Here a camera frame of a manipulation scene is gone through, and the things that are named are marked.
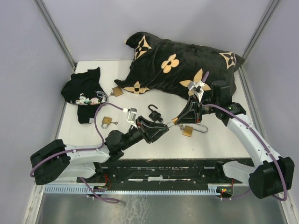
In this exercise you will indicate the black printed garment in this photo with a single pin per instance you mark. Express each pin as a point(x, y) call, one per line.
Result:
point(84, 90)

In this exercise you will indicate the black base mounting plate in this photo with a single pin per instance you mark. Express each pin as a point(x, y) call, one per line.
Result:
point(160, 174)

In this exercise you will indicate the silver keys of large padlock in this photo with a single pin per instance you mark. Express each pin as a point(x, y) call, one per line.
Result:
point(182, 127)

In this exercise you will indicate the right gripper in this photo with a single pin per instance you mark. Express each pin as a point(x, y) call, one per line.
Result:
point(190, 105)

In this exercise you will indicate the medium brass padlock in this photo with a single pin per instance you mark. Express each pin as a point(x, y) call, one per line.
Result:
point(107, 121)

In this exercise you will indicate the large brass padlock long shackle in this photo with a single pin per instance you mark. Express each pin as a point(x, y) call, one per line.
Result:
point(190, 129)

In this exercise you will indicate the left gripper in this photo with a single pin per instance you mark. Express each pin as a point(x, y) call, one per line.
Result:
point(142, 122)

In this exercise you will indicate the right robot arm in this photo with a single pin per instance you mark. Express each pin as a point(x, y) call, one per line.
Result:
point(271, 174)

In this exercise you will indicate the brass padlock near pillow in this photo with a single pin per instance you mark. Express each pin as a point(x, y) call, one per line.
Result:
point(116, 91)

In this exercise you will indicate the black floral pillow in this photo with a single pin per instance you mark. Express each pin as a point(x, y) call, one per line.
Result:
point(168, 66)

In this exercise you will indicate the small brass padlock long shackle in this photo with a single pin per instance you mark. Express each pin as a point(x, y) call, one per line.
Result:
point(172, 123)

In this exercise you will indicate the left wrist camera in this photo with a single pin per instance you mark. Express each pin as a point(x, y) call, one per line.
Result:
point(131, 118)

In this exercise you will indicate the black padlock shackle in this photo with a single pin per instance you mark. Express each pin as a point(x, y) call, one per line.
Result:
point(154, 115)

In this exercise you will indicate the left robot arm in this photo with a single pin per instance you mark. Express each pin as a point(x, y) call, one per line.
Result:
point(58, 160)

